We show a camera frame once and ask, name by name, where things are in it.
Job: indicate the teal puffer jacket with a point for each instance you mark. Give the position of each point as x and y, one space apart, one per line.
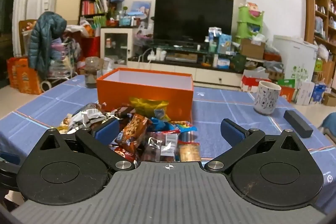
44 40

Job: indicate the low television stand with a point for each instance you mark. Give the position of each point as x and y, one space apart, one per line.
204 71

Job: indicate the glass jar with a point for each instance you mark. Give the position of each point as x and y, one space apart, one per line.
93 74

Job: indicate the blue framed picture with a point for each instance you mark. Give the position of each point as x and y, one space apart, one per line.
140 10

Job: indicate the orange cardboard box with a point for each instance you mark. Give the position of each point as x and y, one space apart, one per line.
144 92

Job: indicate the black flat television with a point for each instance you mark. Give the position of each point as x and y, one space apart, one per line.
193 19

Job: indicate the silver snack packet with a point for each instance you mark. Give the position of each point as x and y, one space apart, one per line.
78 123

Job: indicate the orange chocolate chip cookie packet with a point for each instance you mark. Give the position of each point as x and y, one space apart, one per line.
134 129

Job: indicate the clear biscuit packet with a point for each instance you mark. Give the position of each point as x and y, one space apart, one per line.
189 151

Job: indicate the green plastic rack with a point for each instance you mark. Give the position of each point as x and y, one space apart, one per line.
249 27

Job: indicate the rainbow striped snack packet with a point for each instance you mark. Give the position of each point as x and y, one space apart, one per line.
183 127

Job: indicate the white cat print mug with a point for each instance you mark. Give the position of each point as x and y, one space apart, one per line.
266 98

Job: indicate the blue chair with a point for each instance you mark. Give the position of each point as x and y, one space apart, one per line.
329 127

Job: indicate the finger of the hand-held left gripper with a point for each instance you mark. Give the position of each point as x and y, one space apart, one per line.
10 157

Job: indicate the beige blue snack packet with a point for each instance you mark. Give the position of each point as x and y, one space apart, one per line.
65 124

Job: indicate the red white box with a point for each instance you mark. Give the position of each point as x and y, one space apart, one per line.
256 83

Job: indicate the black rectangular case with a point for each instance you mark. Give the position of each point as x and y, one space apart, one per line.
298 123

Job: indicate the orange paper bag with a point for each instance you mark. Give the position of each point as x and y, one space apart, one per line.
29 81
11 73

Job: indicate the white small fridge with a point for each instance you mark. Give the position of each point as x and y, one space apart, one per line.
296 56

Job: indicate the white glass door cabinet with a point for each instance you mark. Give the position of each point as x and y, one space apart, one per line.
115 47

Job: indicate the metal laundry cart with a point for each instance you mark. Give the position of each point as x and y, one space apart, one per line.
64 61

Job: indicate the wooden shelf unit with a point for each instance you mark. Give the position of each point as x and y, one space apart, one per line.
319 19

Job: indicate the brown cardboard box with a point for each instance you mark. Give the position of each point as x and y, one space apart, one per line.
252 49

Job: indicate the yellow snack bag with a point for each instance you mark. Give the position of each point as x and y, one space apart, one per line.
147 106

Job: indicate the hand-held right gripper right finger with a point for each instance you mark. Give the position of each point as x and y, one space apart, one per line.
231 132

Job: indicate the clear packet with white label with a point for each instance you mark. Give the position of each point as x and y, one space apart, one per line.
162 145

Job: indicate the blue checked tablecloth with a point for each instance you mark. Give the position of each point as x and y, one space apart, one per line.
231 106

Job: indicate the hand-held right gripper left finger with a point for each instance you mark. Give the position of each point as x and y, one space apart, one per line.
106 130

